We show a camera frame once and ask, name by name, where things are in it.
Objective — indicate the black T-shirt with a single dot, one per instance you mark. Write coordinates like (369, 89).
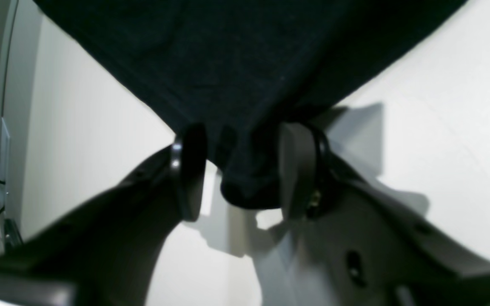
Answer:
(242, 67)

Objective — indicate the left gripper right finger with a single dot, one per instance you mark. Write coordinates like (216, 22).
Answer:
(375, 250)

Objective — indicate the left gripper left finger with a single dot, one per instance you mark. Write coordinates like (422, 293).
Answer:
(103, 252)

